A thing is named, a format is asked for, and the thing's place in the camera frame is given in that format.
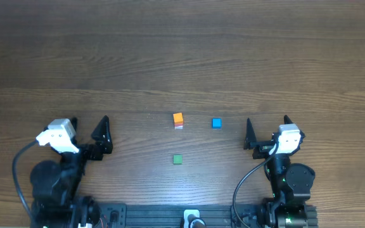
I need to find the mounting rail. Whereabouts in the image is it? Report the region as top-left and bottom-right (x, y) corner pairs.
(37, 203), (319, 228)

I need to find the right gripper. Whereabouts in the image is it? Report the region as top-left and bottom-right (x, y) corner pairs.
(243, 115), (294, 160)

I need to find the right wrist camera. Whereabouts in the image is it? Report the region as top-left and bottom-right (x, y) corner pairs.
(268, 123), (305, 156)

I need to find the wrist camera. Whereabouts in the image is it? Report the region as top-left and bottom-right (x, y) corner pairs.
(268, 123), (305, 156)
(35, 118), (80, 155)

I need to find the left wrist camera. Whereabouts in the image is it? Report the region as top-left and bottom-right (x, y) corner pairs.
(35, 118), (80, 155)

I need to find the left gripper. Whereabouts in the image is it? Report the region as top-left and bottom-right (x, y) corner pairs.
(70, 115), (114, 162)

